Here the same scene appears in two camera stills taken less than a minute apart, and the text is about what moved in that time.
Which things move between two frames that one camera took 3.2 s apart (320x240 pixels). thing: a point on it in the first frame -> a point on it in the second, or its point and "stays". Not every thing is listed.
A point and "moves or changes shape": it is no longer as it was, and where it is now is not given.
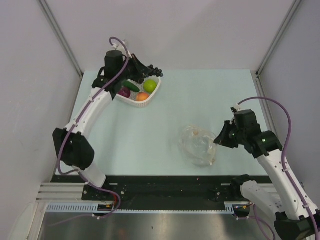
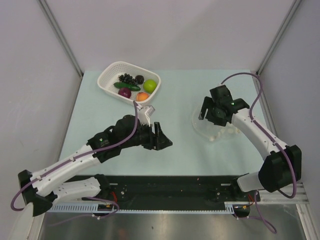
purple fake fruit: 125,92 stays
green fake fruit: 149,85 stays
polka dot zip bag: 196,146 -> 206,128
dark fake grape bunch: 154,71 moves or changes shape
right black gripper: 222,139 -> 207,103
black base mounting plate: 172,192 stays
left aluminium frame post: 60,35 stays
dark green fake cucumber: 128,84 stays
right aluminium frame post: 294,6 stays
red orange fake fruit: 141,96 stays
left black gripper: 141,70 -> 157,141
